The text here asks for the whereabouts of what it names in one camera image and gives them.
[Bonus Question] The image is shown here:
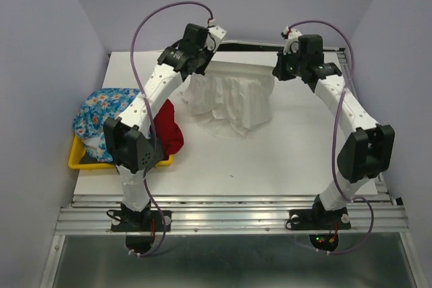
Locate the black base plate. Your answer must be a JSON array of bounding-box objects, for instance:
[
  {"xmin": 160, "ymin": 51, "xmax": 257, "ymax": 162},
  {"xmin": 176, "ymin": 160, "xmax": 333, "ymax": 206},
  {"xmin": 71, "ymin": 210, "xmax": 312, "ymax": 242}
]
[
  {"xmin": 285, "ymin": 208, "xmax": 352, "ymax": 231},
  {"xmin": 106, "ymin": 209, "xmax": 171, "ymax": 233}
]

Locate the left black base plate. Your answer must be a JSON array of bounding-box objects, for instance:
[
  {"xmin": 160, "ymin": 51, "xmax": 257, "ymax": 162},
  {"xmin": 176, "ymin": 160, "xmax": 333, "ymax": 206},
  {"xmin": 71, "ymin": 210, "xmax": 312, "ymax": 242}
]
[{"xmin": 106, "ymin": 209, "xmax": 171, "ymax": 233}]

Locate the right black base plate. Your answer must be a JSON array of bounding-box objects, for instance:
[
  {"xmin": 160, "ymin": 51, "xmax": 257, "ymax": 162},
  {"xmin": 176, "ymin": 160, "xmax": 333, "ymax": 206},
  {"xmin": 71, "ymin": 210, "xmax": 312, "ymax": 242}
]
[{"xmin": 285, "ymin": 208, "xmax": 352, "ymax": 231}]

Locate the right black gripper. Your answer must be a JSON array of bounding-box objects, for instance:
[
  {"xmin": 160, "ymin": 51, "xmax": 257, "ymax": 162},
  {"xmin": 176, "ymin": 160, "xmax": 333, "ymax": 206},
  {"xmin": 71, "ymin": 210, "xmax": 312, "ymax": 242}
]
[{"xmin": 275, "ymin": 47, "xmax": 307, "ymax": 81}]

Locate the white pleated skirt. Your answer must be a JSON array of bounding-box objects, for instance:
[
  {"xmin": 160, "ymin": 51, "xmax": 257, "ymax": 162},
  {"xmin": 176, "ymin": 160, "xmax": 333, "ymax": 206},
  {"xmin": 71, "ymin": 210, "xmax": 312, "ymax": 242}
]
[{"xmin": 182, "ymin": 61, "xmax": 275, "ymax": 139}]

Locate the aluminium rail frame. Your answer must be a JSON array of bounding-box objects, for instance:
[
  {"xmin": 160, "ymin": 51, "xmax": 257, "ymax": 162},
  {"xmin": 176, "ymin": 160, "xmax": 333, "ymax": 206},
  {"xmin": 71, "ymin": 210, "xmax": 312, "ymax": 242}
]
[{"xmin": 40, "ymin": 51, "xmax": 426, "ymax": 288}]

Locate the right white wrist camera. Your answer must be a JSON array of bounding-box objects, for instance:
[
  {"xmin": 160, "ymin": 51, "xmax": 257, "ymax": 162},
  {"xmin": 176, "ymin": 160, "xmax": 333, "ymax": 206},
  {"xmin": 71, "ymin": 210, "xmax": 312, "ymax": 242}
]
[{"xmin": 281, "ymin": 26, "xmax": 302, "ymax": 55}]

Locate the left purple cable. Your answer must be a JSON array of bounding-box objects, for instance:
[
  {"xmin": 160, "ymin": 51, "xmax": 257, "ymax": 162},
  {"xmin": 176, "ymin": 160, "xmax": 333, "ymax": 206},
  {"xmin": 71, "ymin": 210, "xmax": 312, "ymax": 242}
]
[{"xmin": 126, "ymin": 3, "xmax": 217, "ymax": 258}]

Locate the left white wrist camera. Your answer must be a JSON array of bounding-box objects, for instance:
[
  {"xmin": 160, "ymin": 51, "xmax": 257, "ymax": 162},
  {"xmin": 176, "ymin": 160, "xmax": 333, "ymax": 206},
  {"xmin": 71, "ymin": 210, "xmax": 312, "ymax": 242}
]
[{"xmin": 206, "ymin": 19, "xmax": 227, "ymax": 53}]

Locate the red skirt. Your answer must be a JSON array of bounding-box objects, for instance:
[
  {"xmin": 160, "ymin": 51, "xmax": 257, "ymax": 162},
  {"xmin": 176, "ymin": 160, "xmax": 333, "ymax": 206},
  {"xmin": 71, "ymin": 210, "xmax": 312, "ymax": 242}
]
[{"xmin": 154, "ymin": 99, "xmax": 184, "ymax": 159}]

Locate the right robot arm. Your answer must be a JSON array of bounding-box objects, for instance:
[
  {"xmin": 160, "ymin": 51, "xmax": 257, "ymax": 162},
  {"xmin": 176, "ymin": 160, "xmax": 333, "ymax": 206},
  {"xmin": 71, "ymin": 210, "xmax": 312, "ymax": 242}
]
[{"xmin": 272, "ymin": 29, "xmax": 395, "ymax": 228}]

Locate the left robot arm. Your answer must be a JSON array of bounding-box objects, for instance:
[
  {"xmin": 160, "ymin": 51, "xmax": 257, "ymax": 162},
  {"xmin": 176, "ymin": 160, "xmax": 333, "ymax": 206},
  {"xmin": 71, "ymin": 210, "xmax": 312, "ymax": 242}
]
[{"xmin": 103, "ymin": 19, "xmax": 226, "ymax": 230}]

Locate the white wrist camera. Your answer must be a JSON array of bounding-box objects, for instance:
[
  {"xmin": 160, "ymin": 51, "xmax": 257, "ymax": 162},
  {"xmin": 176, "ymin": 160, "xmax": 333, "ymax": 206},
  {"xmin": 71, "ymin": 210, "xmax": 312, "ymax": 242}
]
[
  {"xmin": 281, "ymin": 26, "xmax": 302, "ymax": 55},
  {"xmin": 206, "ymin": 19, "xmax": 227, "ymax": 53}
]

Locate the yellow plastic tray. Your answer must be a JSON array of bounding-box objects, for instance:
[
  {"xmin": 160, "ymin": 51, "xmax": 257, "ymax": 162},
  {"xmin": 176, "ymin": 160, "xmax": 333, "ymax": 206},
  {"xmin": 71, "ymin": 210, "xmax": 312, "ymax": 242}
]
[{"xmin": 68, "ymin": 132, "xmax": 173, "ymax": 173}]

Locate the blue floral skirt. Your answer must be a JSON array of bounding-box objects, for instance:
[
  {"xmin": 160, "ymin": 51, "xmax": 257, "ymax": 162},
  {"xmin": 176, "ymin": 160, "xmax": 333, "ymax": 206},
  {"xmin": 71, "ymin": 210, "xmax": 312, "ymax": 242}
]
[{"xmin": 72, "ymin": 88, "xmax": 140, "ymax": 163}]

